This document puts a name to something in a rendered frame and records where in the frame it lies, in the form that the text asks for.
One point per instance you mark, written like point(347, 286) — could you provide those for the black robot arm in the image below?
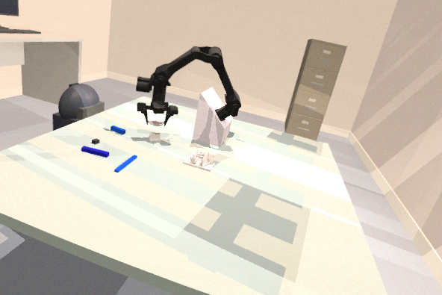
point(159, 80)

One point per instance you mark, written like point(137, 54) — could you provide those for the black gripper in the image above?
point(143, 108)

